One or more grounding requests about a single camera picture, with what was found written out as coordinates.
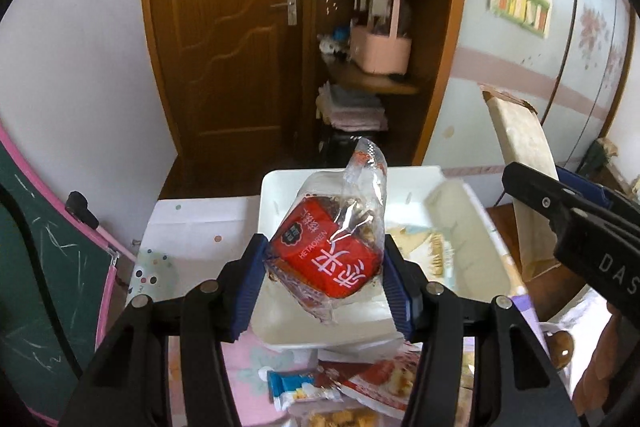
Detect metal door handle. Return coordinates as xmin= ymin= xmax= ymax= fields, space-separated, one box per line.
xmin=270 ymin=0 xmax=299 ymax=26

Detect printed pink mat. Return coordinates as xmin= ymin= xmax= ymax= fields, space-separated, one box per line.
xmin=125 ymin=196 xmax=556 ymax=427

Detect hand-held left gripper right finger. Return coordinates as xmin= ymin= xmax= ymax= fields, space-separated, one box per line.
xmin=382 ymin=242 xmax=581 ymax=427

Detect clear cracker packet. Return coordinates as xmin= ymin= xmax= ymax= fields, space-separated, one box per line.
xmin=299 ymin=406 xmax=382 ymax=427

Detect red and white snack packet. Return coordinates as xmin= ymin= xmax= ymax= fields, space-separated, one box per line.
xmin=319 ymin=346 xmax=425 ymax=423

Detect wooden corner shelf unit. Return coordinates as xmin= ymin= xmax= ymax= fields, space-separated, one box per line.
xmin=299 ymin=0 xmax=472 ymax=168

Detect floral wardrobe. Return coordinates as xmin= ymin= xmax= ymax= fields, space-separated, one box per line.
xmin=419 ymin=0 xmax=640 ymax=210

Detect white plastic storage box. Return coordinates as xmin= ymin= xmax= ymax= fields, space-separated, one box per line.
xmin=250 ymin=164 xmax=526 ymax=350

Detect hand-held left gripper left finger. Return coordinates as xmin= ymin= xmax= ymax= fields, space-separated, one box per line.
xmin=62 ymin=233 xmax=271 ymax=427

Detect person's right forearm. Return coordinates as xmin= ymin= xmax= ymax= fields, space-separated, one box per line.
xmin=571 ymin=302 xmax=640 ymax=419

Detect red label snack packet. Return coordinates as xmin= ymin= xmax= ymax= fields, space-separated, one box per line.
xmin=264 ymin=138 xmax=391 ymax=325

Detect blue cheese snack packet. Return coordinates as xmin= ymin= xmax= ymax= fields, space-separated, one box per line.
xmin=266 ymin=368 xmax=347 ymax=414

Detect beige cardboard box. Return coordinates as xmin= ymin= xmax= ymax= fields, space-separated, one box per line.
xmin=480 ymin=84 xmax=569 ymax=282

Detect small toys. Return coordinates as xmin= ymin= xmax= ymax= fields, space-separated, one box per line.
xmin=318 ymin=26 xmax=352 ymax=58

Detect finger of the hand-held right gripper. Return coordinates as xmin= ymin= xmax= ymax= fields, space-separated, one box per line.
xmin=501 ymin=161 xmax=640 ymax=239

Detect brown wooden door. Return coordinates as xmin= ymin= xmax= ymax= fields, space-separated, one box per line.
xmin=139 ymin=0 xmax=313 ymax=200

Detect black clamp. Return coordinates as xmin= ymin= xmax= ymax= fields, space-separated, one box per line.
xmin=65 ymin=190 xmax=102 ymax=229

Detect stack of folded cloths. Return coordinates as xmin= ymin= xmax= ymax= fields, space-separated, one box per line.
xmin=315 ymin=81 xmax=389 ymax=132

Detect pink storage basket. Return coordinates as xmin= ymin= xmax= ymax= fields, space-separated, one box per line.
xmin=348 ymin=0 xmax=414 ymax=76

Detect pale clear snack packet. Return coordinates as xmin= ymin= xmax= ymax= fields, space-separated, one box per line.
xmin=424 ymin=181 xmax=483 ymax=293

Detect black cable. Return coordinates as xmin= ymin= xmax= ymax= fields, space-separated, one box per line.
xmin=0 ymin=181 xmax=85 ymax=380

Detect green chalkboard with pink frame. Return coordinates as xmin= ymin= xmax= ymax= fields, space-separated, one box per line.
xmin=0 ymin=119 xmax=137 ymax=427

